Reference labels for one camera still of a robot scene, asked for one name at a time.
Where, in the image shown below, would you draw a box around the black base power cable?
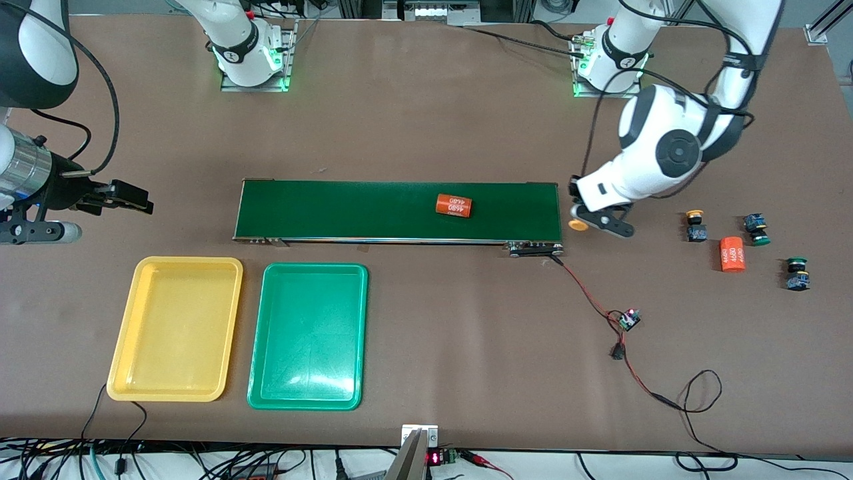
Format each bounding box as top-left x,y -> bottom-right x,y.
463,20 -> 587,61

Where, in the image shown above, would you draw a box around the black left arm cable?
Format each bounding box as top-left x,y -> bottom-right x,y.
581,17 -> 757,177

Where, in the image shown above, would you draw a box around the silver device with lights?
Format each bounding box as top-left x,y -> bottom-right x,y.
383,0 -> 482,26

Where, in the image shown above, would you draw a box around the grey metal stand bracket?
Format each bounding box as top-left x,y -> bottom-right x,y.
385,424 -> 440,480

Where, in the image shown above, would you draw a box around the thin black table cable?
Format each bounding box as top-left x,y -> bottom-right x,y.
80,383 -> 109,441
117,400 -> 149,475

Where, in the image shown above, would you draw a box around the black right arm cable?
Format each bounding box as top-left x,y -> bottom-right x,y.
30,13 -> 121,177

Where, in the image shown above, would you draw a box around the yellow plastic tray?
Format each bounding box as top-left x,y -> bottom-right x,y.
107,256 -> 245,403

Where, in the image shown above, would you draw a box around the orange cylinder printed 4680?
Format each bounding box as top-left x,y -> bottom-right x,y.
436,193 -> 474,219
720,236 -> 746,273

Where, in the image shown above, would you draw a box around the green conveyor belt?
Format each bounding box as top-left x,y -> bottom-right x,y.
232,178 -> 565,259

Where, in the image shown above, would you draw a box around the tangled black floor cables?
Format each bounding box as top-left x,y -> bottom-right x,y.
0,437 -> 401,480

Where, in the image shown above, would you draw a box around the aluminium frame profile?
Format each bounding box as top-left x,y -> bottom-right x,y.
804,0 -> 853,46

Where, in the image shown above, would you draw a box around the red black twin wire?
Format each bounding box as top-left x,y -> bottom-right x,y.
550,255 -> 680,409

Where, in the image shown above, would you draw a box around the green plastic tray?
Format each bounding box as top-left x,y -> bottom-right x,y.
247,263 -> 369,411

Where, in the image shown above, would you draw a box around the black looped power cable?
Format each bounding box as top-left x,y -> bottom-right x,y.
676,370 -> 853,475

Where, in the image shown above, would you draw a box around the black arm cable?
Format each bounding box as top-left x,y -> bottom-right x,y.
581,17 -> 757,177
30,13 -> 121,177

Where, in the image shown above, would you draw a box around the green mushroom push button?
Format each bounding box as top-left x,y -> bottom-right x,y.
784,257 -> 811,292
743,213 -> 772,247

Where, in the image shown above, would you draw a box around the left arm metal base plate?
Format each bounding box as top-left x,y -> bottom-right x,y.
572,37 -> 644,99

